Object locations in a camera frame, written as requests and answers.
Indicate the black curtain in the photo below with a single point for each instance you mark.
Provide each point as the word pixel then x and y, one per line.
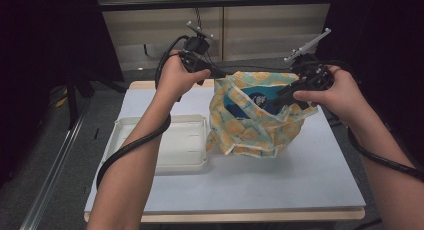
pixel 383 30
pixel 40 56

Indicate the wooden table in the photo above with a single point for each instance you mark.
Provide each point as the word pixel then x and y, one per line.
pixel 233 217

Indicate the black metal stand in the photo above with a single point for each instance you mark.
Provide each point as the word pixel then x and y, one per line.
pixel 71 103

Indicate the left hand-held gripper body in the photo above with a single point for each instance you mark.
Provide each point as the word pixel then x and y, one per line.
pixel 196 46

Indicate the white plastic tray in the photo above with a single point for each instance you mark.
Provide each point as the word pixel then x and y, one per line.
pixel 183 143

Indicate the black horizontal bar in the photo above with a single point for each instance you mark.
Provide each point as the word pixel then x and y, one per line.
pixel 250 3

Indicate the aluminium floor rail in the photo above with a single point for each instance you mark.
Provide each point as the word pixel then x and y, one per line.
pixel 50 183

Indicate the blue snack packet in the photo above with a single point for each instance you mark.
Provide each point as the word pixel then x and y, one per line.
pixel 260 100

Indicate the person's right hand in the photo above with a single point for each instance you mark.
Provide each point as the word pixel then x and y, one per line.
pixel 343 100

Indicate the person's left hand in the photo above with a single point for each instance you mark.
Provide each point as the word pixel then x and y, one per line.
pixel 173 78

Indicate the teal orange patterned bag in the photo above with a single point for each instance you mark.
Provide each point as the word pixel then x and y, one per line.
pixel 253 136

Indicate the white table mat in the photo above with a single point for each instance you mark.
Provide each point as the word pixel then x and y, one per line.
pixel 266 190

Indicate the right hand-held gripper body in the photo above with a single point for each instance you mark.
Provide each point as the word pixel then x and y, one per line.
pixel 315 76

